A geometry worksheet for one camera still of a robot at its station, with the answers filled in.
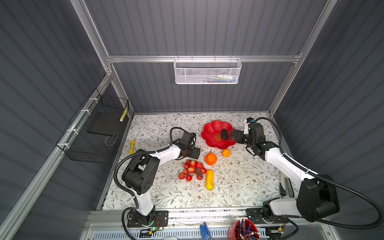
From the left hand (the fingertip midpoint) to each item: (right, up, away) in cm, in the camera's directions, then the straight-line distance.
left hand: (194, 151), depth 95 cm
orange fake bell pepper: (+10, -3, -7) cm, 13 cm away
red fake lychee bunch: (-1, -7, -11) cm, 13 cm away
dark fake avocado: (+21, +11, +6) cm, 24 cm away
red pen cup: (+21, -27, -34) cm, 48 cm away
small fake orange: (+20, -1, -1) cm, 20 cm away
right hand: (+26, +12, -8) cm, 30 cm away
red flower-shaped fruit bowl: (+13, +11, +14) cm, 22 cm away
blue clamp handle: (+5, -33, -27) cm, 43 cm away
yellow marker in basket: (-39, +23, -12) cm, 47 cm away
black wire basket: (-51, +12, -23) cm, 57 cm away
